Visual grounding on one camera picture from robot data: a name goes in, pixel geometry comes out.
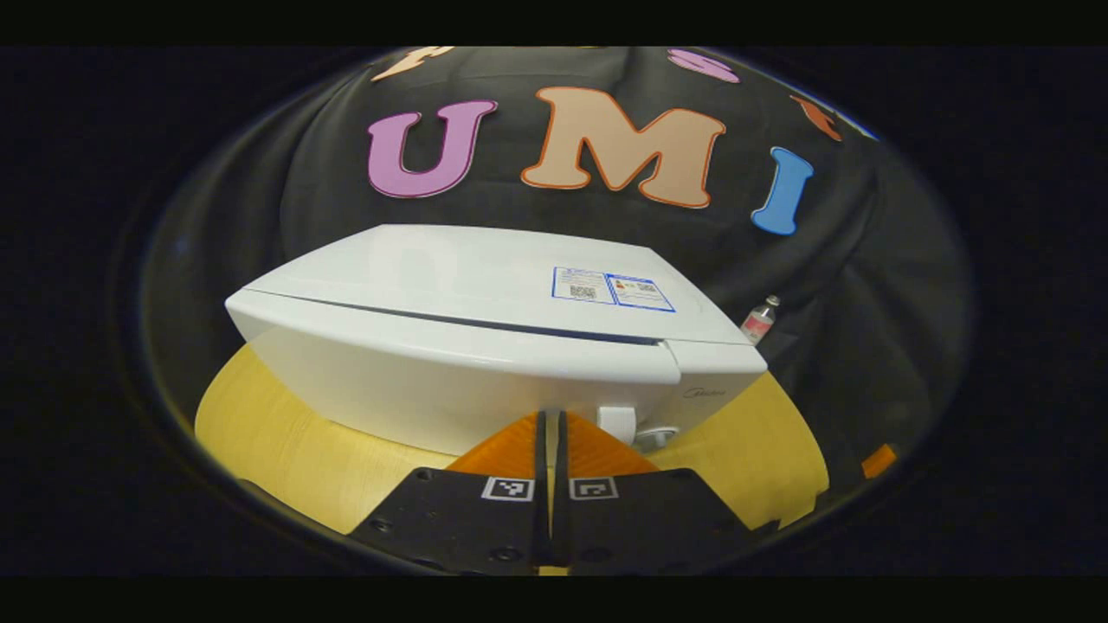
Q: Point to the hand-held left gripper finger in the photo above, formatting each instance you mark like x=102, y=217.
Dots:
x=559, y=502
x=541, y=502

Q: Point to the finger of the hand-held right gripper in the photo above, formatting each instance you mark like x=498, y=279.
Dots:
x=879, y=461

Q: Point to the white microwave oven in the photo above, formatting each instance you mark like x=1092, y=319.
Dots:
x=433, y=285

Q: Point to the black backdrop cloth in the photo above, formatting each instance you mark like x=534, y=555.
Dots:
x=866, y=303

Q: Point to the small bottle with red label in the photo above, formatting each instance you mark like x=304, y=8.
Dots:
x=759, y=322

